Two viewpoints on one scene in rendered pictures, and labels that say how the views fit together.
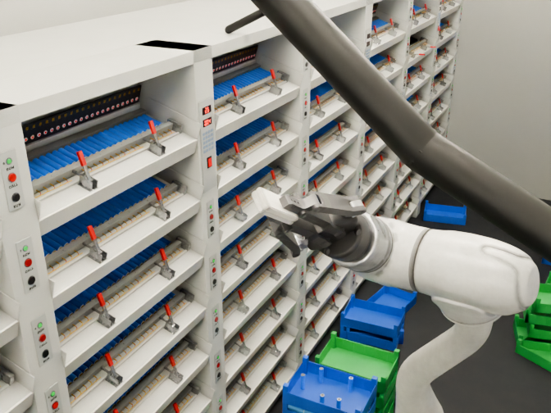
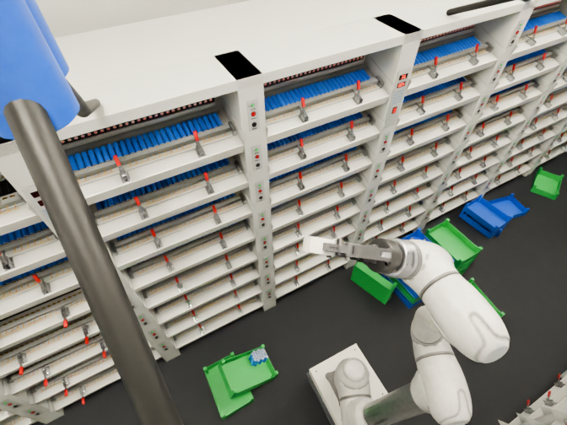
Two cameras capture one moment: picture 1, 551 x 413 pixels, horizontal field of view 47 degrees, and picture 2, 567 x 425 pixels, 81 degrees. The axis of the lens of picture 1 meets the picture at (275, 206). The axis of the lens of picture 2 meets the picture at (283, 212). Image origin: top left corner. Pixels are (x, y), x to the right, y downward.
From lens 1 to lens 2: 0.44 m
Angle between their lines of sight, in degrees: 37
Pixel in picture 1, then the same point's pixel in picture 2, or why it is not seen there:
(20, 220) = (256, 136)
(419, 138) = not seen: outside the picture
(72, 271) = (285, 160)
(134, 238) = (327, 148)
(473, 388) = (526, 284)
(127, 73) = (345, 52)
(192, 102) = (393, 70)
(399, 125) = not seen: outside the picture
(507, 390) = (550, 296)
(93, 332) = (291, 190)
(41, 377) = (256, 207)
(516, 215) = not seen: outside the picture
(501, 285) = (467, 345)
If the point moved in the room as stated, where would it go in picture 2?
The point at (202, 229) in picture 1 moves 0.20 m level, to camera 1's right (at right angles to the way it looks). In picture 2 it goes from (375, 148) to (414, 163)
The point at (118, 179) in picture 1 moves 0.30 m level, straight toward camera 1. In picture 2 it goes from (323, 117) to (301, 164)
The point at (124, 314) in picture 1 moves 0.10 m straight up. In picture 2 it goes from (311, 185) to (312, 169)
